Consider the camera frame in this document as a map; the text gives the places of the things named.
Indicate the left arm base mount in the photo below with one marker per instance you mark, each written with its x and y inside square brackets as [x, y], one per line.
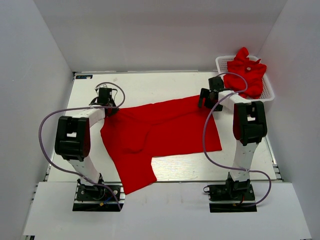
[92, 198]

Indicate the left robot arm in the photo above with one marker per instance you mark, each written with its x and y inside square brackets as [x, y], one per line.
[73, 138]

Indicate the red t-shirt pile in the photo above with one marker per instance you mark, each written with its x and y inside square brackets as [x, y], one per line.
[251, 70]

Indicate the white plastic basket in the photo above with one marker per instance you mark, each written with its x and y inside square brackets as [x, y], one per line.
[267, 92]

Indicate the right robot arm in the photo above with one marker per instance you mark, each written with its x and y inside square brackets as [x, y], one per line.
[249, 127]

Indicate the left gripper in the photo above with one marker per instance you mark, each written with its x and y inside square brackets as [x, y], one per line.
[111, 109]

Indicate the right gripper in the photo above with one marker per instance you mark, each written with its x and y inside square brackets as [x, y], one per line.
[205, 95]

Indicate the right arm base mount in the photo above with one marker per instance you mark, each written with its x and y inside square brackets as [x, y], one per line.
[221, 201]

